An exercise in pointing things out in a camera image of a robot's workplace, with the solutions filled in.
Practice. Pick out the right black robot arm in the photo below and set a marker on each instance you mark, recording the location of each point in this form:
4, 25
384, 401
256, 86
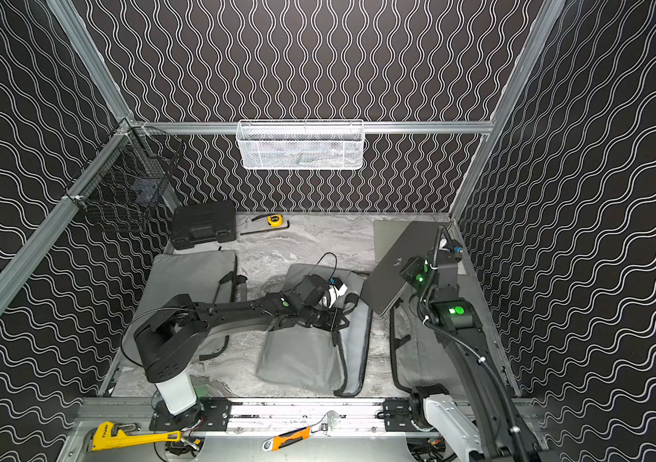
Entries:
495, 431

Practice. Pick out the silver laptop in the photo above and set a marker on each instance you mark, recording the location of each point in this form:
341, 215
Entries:
396, 242

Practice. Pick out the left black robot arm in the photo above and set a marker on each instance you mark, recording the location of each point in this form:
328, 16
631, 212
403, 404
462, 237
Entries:
169, 338

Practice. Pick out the yellow tape measure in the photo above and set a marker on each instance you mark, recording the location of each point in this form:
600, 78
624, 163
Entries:
273, 220

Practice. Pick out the black plastic tool case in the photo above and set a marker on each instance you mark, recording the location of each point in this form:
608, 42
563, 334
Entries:
204, 223

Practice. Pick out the black wire basket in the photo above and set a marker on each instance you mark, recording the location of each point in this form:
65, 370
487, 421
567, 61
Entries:
133, 180

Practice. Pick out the white wire mesh basket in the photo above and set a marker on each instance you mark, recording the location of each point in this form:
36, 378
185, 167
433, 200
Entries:
301, 144

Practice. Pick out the black hex key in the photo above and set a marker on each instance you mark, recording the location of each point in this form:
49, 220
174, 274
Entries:
285, 226

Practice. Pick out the yellow pipe wrench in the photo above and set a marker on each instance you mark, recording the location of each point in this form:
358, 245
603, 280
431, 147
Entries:
113, 436

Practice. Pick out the orange adjustable wrench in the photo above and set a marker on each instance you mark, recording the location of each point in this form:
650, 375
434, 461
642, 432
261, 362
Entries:
299, 434

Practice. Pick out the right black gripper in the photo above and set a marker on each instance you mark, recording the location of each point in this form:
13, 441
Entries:
436, 257

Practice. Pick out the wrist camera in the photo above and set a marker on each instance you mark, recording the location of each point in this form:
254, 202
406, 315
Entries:
450, 250
336, 289

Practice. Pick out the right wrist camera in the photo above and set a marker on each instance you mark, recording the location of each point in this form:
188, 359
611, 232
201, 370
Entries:
450, 250

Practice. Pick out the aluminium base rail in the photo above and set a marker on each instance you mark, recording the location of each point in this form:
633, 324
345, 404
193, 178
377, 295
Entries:
270, 416

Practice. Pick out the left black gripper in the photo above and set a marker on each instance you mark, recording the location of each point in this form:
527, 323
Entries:
335, 312

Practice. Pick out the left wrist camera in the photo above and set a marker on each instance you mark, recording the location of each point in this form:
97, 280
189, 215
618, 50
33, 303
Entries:
336, 289

